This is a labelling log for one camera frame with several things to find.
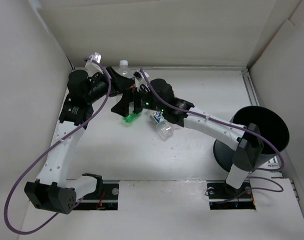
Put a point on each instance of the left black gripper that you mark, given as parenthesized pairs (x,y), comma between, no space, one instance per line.
(118,84)

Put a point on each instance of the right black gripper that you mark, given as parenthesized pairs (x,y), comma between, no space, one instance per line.
(122,107)

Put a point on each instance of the clear plastic bottle white cap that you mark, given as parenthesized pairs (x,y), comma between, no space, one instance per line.
(124,70)

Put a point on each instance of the green plastic bottle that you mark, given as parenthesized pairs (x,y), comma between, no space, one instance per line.
(131,117)

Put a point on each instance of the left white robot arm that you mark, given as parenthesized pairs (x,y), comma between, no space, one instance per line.
(51,191)

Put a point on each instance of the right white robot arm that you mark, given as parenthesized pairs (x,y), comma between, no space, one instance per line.
(158,95)

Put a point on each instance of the dark blue round bin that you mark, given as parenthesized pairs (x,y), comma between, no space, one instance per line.
(271,127)

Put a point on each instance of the clear bottle blue white label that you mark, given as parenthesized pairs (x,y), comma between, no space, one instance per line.
(162,126)

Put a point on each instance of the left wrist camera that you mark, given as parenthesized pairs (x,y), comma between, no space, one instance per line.
(92,62)

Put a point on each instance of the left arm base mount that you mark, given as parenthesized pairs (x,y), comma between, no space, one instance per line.
(106,201)

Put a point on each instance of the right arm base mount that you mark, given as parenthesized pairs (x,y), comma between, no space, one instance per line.
(224,197)

